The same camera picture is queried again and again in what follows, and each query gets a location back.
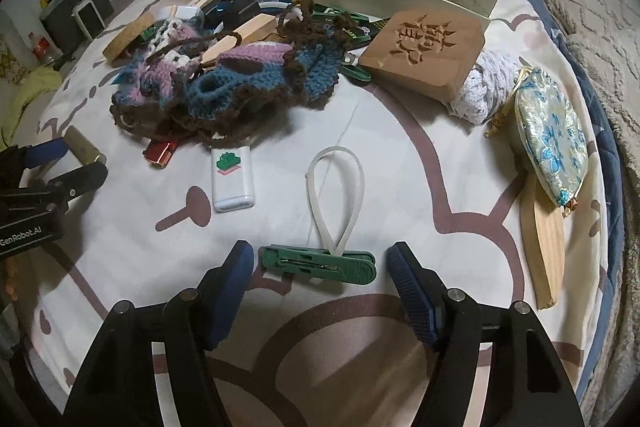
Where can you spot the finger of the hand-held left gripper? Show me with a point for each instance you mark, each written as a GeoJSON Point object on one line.
{"type": "Point", "coordinates": [46, 154]}
{"type": "Point", "coordinates": [82, 179]}

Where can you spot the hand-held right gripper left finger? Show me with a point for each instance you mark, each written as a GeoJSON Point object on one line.
{"type": "Point", "coordinates": [231, 292]}

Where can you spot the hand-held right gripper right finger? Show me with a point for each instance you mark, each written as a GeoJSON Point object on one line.
{"type": "Point", "coordinates": [414, 297]}

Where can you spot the olive cylinder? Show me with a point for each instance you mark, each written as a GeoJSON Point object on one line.
{"type": "Point", "coordinates": [82, 146]}

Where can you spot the white tube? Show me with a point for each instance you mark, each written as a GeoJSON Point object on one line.
{"type": "Point", "coordinates": [232, 187]}

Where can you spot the crochet piece with white yarn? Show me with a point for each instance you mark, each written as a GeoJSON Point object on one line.
{"type": "Point", "coordinates": [150, 77]}

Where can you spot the blue purple crochet slipper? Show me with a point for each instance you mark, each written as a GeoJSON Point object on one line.
{"type": "Point", "coordinates": [260, 67]}

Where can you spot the person's left hand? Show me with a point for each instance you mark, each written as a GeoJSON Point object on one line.
{"type": "Point", "coordinates": [11, 289]}

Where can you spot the yellow green cloth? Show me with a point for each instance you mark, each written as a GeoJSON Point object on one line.
{"type": "Point", "coordinates": [25, 94]}

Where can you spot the red lighter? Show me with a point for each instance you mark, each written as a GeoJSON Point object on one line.
{"type": "Point", "coordinates": [160, 153]}

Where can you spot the red label bottle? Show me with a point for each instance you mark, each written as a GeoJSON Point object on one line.
{"type": "Point", "coordinates": [40, 49]}

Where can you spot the flat pale wooden piece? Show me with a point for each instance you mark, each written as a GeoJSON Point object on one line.
{"type": "Point", "coordinates": [545, 257]}

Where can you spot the round cork coaster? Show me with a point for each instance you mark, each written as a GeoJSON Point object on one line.
{"type": "Point", "coordinates": [125, 39]}

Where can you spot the white floor appliance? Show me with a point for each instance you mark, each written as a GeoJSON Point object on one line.
{"type": "Point", "coordinates": [90, 18]}

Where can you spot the white zip tie loop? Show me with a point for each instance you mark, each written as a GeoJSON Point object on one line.
{"type": "Point", "coordinates": [332, 149]}

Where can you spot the small white case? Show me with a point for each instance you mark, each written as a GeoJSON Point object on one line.
{"type": "Point", "coordinates": [180, 13]}

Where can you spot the floral brocade pouch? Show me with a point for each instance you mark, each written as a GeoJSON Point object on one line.
{"type": "Point", "coordinates": [550, 142]}

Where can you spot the white crochet cloth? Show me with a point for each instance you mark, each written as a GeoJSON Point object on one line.
{"type": "Point", "coordinates": [480, 99]}

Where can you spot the long wooden stick block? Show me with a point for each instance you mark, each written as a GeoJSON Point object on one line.
{"type": "Point", "coordinates": [250, 31]}

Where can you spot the black case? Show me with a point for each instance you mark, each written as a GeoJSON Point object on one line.
{"type": "Point", "coordinates": [235, 11]}

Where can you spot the carved wooden block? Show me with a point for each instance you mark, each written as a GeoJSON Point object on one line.
{"type": "Point", "coordinates": [425, 57]}

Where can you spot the white plastic hoop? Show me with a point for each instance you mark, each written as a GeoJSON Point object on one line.
{"type": "Point", "coordinates": [272, 4]}

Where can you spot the green card packet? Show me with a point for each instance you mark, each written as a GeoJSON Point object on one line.
{"type": "Point", "coordinates": [352, 21]}

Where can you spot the beige fluffy pillow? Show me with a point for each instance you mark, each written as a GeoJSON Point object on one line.
{"type": "Point", "coordinates": [600, 57]}

